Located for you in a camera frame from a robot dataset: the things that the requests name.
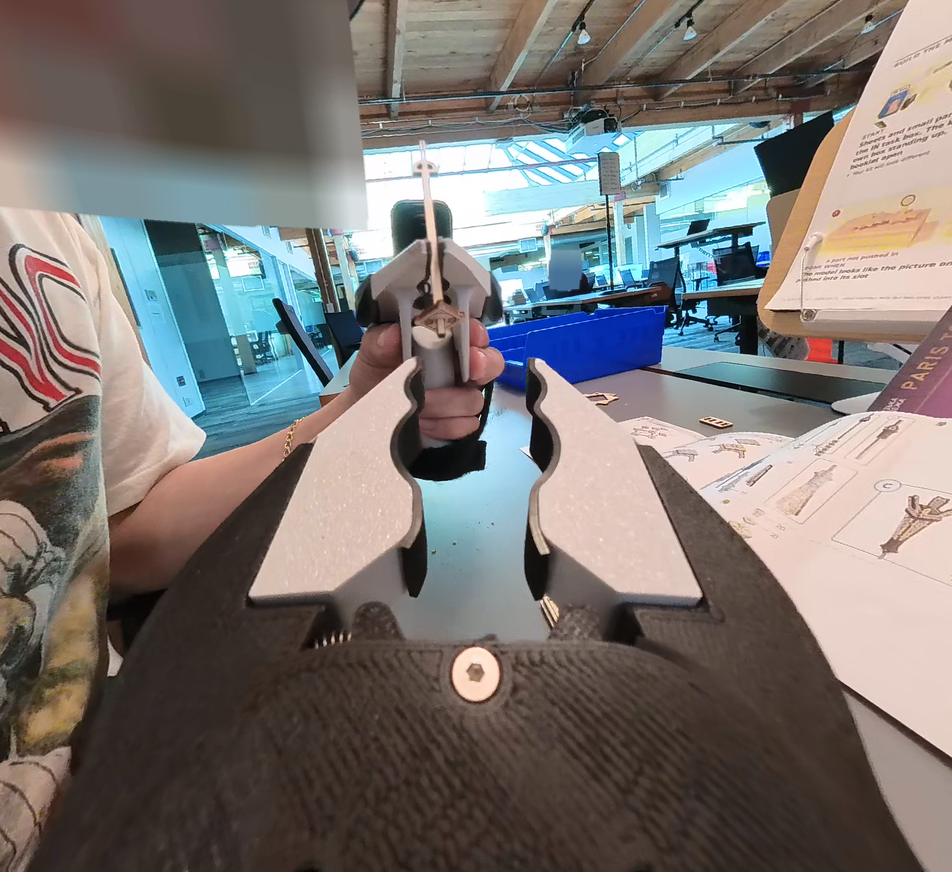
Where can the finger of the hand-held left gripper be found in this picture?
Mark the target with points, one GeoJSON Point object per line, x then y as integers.
{"type": "Point", "coordinates": [468, 277]}
{"type": "Point", "coordinates": [398, 277]}

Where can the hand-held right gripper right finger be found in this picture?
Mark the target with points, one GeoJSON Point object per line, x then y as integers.
{"type": "Point", "coordinates": [617, 515]}

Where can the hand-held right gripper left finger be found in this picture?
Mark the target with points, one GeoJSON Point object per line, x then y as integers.
{"type": "Point", "coordinates": [349, 515]}

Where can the wooden tower spire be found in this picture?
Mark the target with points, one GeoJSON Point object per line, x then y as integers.
{"type": "Point", "coordinates": [431, 217]}

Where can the person's left forearm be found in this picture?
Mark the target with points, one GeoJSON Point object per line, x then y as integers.
{"type": "Point", "coordinates": [208, 500]}

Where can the grey desk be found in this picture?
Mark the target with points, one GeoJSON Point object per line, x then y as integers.
{"type": "Point", "coordinates": [476, 560]}

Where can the black flat desk panel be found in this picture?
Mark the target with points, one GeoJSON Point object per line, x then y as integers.
{"type": "Point", "coordinates": [781, 381]}

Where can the person's left hand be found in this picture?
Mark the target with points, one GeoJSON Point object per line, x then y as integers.
{"type": "Point", "coordinates": [446, 415]}

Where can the small slotted wooden piece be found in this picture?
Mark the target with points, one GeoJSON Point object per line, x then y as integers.
{"type": "Point", "coordinates": [716, 422]}

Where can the blue bin with marker tag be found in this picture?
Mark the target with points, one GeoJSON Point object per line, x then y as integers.
{"type": "Point", "coordinates": [595, 348]}

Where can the sign on black pole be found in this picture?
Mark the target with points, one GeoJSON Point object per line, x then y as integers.
{"type": "Point", "coordinates": [609, 173]}

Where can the ceiling projector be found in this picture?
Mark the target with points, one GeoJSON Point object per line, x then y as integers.
{"type": "Point", "coordinates": [593, 121]}

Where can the folded instruction booklet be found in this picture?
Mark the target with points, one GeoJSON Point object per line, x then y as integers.
{"type": "Point", "coordinates": [818, 537]}

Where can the track spotlight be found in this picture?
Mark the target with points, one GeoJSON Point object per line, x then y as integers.
{"type": "Point", "coordinates": [690, 29]}
{"type": "Point", "coordinates": [583, 34]}
{"type": "Point", "coordinates": [869, 23]}

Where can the white stand base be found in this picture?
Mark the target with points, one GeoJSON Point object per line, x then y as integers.
{"type": "Point", "coordinates": [855, 405]}

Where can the person in white t-shirt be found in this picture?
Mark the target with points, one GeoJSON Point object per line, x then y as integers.
{"type": "Point", "coordinates": [59, 441]}

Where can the purple kit box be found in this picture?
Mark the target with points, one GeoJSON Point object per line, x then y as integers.
{"type": "Point", "coordinates": [918, 374]}

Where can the black monitor back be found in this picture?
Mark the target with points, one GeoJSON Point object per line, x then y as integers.
{"type": "Point", "coordinates": [792, 154]}

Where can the printed instruction sheet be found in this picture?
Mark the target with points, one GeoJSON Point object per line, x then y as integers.
{"type": "Point", "coordinates": [892, 180]}

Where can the small wooden bracket piece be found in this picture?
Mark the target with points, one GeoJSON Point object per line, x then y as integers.
{"type": "Point", "coordinates": [599, 398]}

